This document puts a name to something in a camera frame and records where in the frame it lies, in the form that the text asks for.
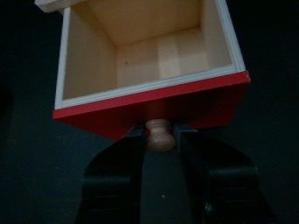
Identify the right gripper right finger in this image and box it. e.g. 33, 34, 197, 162
172, 122, 280, 224

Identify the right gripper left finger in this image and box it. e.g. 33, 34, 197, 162
72, 125, 148, 224

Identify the red small box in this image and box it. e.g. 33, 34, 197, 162
50, 0, 251, 153

